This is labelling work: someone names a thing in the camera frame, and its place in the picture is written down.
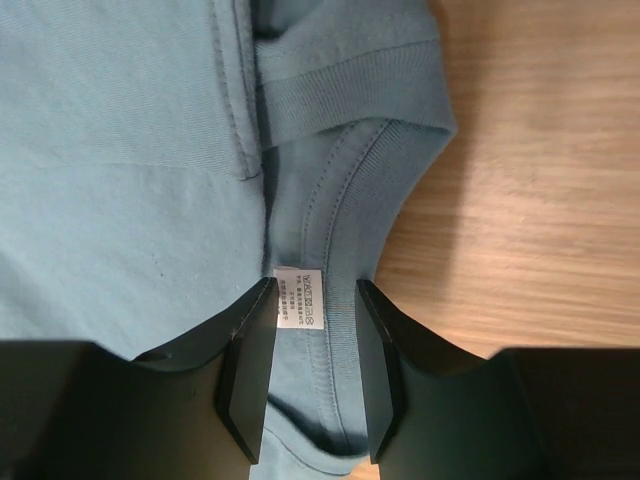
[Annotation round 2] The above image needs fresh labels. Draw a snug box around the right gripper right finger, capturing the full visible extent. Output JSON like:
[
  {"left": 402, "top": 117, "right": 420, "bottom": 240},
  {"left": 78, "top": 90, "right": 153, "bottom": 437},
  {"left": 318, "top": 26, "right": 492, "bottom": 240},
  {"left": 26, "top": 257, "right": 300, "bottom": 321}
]
[{"left": 355, "top": 280, "right": 639, "bottom": 479}]

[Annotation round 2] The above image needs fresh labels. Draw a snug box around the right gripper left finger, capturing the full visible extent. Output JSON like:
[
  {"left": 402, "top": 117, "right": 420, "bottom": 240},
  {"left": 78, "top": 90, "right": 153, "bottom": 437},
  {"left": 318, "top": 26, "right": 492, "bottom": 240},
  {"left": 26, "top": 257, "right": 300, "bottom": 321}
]
[{"left": 1, "top": 278, "right": 279, "bottom": 479}]

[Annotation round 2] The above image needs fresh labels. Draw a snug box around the grey-blue t shirt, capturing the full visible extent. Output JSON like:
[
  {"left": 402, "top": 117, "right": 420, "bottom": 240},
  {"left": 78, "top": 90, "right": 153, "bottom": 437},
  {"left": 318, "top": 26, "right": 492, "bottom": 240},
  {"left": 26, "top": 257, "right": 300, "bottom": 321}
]
[{"left": 1, "top": 1, "right": 456, "bottom": 479}]

